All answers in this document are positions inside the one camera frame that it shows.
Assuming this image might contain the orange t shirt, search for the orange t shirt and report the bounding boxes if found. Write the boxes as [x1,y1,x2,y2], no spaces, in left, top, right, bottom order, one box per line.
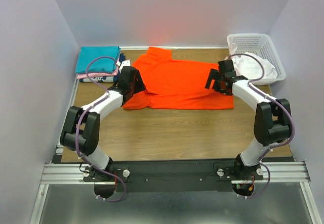
[123,47,234,110]

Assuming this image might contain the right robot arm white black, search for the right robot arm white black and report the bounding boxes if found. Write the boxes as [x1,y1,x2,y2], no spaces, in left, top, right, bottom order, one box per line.
[205,59,295,180]

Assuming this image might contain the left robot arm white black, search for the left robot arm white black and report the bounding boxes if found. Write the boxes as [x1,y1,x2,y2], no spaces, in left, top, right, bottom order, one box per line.
[60,66,145,181]

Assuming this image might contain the navy blue folded t shirt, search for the navy blue folded t shirt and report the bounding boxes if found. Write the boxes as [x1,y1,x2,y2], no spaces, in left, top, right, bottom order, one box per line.
[79,54,126,83]

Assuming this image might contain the white crumpled t shirt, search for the white crumpled t shirt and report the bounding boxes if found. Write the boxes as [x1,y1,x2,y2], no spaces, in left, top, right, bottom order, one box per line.
[229,43,278,85]

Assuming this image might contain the teal folded t shirt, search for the teal folded t shirt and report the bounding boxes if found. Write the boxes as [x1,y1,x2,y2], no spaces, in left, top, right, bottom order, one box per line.
[74,46,121,74]

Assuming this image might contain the white plastic laundry basket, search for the white plastic laundry basket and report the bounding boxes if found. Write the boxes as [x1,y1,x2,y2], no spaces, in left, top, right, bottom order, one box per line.
[227,33,286,85]

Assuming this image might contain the pink folded t shirt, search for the pink folded t shirt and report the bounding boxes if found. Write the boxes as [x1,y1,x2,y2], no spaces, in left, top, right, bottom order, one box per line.
[76,56,119,79]

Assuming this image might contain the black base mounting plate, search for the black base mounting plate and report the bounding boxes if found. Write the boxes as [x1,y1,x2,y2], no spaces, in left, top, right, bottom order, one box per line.
[83,159,263,196]

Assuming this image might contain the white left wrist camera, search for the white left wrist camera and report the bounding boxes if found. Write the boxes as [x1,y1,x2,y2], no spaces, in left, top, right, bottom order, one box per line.
[116,60,131,71]

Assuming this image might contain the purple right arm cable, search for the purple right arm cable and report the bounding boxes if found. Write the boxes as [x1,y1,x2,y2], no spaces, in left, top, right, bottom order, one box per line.
[225,54,296,200]

